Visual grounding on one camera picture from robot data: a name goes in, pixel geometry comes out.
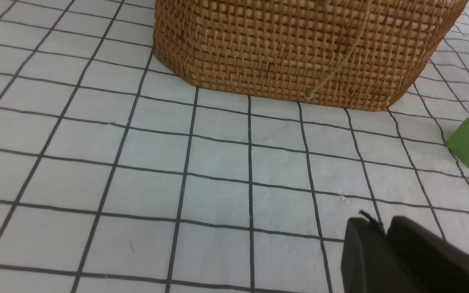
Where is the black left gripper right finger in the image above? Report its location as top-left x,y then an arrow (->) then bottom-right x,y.
386,216 -> 469,293

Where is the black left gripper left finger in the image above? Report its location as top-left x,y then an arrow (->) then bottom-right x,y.
341,210 -> 416,293

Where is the white checkered tablecloth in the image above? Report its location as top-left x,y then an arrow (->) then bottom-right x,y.
0,0 -> 469,293

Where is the woven rattan basket green lining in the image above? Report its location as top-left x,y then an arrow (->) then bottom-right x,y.
153,0 -> 467,112

